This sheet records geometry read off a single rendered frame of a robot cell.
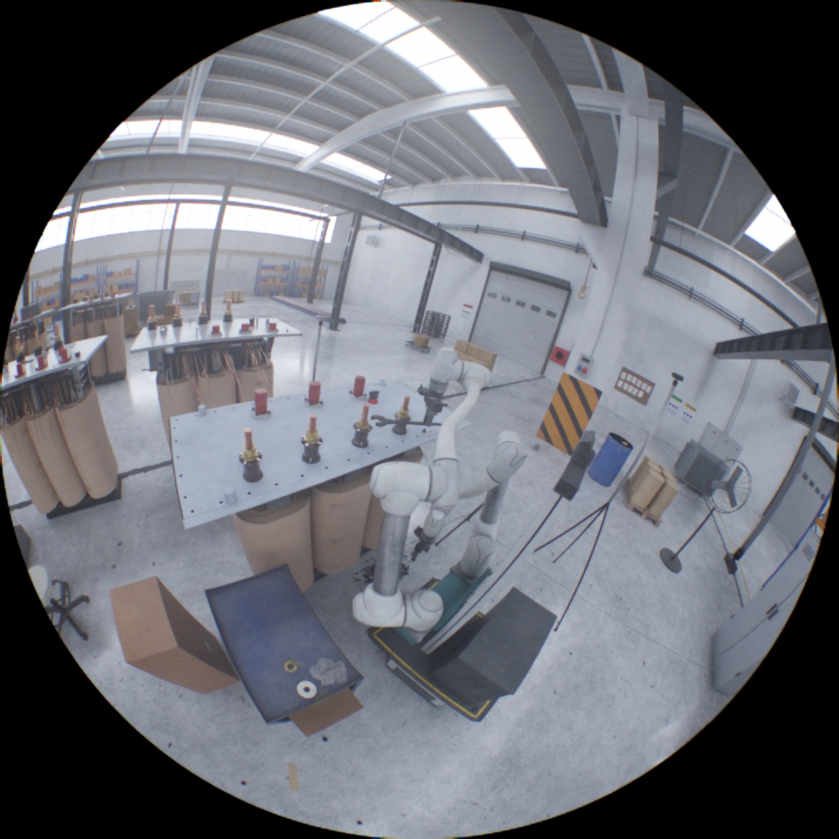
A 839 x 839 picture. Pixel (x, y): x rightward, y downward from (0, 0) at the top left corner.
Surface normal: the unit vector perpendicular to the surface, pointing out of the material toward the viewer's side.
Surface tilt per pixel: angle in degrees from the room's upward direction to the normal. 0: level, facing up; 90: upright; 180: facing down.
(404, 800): 0
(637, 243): 90
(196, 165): 90
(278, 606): 0
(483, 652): 0
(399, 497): 73
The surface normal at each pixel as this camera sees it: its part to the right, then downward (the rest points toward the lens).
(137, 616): 0.24, -0.87
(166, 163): 0.72, 0.46
